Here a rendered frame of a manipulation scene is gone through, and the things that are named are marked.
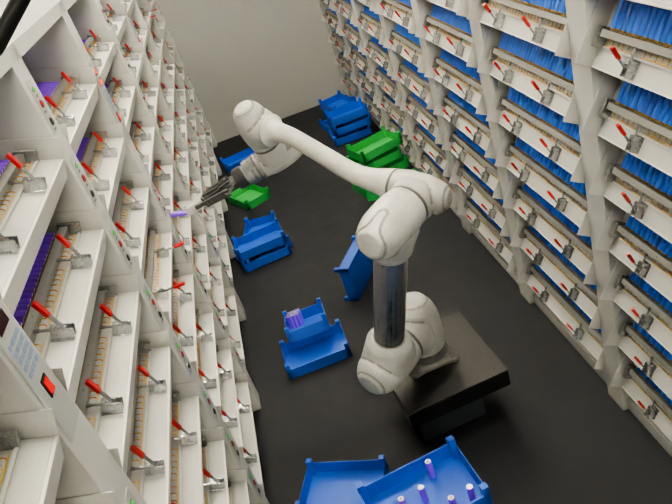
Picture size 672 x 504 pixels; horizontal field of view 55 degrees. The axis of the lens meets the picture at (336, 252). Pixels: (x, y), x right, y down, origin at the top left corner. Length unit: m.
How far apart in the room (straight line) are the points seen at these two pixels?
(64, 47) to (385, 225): 1.16
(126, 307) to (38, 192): 0.40
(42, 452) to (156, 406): 0.62
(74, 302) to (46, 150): 0.39
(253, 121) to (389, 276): 0.63
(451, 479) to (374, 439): 0.75
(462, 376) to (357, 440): 0.53
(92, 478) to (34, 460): 0.12
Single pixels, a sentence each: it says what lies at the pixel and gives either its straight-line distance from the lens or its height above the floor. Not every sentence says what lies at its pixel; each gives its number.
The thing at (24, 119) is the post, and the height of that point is 1.61.
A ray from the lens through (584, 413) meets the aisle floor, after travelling 2.55.
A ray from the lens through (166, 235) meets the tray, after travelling 2.42.
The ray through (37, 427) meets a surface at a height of 1.34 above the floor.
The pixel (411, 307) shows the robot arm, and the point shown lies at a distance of 2.24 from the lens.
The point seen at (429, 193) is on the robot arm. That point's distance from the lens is 1.82.
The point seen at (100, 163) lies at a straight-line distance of 2.08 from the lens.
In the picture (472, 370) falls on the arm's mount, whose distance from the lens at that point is 2.36.
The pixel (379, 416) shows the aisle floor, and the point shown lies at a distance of 2.68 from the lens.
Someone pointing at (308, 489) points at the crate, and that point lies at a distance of 2.55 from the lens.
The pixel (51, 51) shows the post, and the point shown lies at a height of 1.64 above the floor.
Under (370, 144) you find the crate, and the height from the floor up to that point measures 0.24.
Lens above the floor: 1.90
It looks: 31 degrees down
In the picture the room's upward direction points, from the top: 20 degrees counter-clockwise
